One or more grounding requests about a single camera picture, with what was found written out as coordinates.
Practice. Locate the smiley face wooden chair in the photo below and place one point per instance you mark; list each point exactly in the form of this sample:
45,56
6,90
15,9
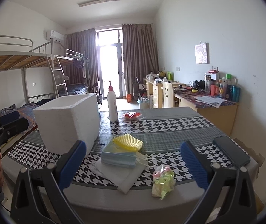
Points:
168,95

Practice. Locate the red snack packet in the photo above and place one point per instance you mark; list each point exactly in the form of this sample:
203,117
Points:
133,116

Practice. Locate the teal tumbler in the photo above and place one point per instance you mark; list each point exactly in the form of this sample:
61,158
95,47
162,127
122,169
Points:
235,94

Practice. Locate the yellow foam fruit net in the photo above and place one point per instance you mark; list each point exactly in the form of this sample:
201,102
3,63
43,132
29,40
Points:
128,142

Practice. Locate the papers on desk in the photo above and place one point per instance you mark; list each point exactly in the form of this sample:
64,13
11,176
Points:
207,101

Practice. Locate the metal bunk bed near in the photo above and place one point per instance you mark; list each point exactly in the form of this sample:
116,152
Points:
27,71

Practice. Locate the wooden desk near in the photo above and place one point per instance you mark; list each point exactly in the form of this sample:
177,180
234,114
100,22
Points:
222,117

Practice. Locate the wooden desk far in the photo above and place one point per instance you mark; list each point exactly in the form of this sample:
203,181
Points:
155,92

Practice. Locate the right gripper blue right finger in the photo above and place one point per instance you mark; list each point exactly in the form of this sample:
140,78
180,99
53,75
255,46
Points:
239,205

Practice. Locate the brown curtain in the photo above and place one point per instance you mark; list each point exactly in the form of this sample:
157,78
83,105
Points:
140,55
84,42

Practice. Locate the blue plaid quilt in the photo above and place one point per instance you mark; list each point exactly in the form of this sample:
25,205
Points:
12,113

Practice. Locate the white air conditioner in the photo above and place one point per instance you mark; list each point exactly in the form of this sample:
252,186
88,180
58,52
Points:
51,34

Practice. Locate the white pump lotion bottle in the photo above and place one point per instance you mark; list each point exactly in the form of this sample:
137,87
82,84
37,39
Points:
112,103

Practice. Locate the black smartphone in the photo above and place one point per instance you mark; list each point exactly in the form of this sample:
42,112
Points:
232,151

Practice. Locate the black headphones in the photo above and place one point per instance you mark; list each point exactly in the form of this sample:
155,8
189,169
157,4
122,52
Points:
198,85

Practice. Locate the clear water bottle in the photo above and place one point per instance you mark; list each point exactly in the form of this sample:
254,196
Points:
207,83

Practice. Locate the pink wall picture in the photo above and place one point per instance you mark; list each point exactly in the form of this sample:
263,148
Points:
201,53

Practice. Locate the ceiling tube light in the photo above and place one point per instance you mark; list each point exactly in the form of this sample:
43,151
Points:
94,2

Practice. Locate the white bucket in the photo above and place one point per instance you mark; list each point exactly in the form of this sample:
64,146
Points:
144,103

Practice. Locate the left brown curtain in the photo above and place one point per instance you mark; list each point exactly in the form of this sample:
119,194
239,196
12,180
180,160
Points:
84,42

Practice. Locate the orange container on floor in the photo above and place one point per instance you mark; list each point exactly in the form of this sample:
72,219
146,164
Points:
129,98

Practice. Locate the metal bunk bed far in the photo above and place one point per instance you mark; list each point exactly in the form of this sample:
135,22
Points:
70,74

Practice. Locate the white paper tissues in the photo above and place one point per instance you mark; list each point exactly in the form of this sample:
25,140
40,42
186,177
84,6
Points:
123,178

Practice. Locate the blue face mask stack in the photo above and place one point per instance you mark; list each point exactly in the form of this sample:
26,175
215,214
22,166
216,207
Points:
117,156

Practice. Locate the wooden desk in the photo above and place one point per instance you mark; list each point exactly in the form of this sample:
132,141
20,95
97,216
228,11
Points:
222,117
155,92

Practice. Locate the metal bunk bed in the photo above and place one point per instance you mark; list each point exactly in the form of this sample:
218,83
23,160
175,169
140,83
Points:
70,74
27,71

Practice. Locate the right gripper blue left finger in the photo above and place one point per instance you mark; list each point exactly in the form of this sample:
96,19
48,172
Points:
27,203

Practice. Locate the houndstooth tablecloth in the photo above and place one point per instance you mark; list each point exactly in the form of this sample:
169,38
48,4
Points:
162,132

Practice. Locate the white styrofoam box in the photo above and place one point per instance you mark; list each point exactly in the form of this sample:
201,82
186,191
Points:
67,119

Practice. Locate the pink green plastic bag bundle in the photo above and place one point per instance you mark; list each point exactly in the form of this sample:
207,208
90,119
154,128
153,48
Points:
163,181

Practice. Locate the right brown curtain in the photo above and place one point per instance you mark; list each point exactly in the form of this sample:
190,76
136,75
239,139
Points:
140,55

